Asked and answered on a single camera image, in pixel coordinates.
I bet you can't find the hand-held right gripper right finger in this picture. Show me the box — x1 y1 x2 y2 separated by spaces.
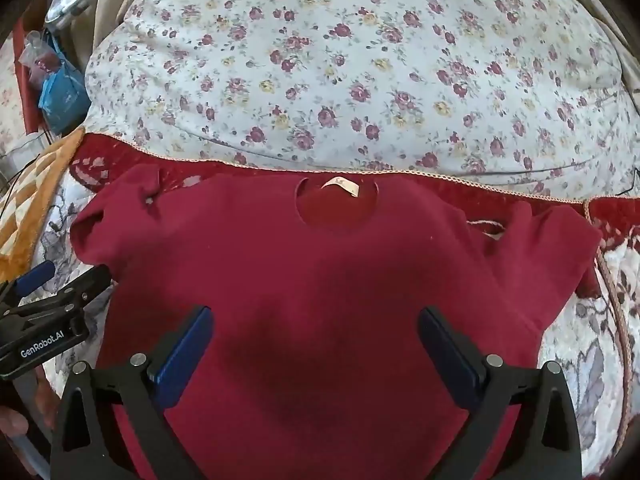
419 306 583 480

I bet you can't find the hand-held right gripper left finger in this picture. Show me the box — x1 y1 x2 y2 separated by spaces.
50 305 216 480

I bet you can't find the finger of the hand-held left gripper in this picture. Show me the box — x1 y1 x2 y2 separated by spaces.
10 264 112 322
0 260 57 307

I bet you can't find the dark red sweater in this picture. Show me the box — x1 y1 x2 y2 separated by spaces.
70 165 603 480

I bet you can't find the person's left hand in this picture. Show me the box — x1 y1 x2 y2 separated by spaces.
0 406 30 441

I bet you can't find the orange checkered blanket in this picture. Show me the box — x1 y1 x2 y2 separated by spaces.
0 127 86 281

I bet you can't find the red and white floral blanket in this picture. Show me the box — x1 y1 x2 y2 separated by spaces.
42 130 640 471

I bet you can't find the blue bag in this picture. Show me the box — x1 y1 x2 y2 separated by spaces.
39 52 91 133

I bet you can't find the white floral duvet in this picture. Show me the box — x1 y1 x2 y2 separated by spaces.
82 0 640 201

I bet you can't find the black cable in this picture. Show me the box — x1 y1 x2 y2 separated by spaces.
0 130 58 193

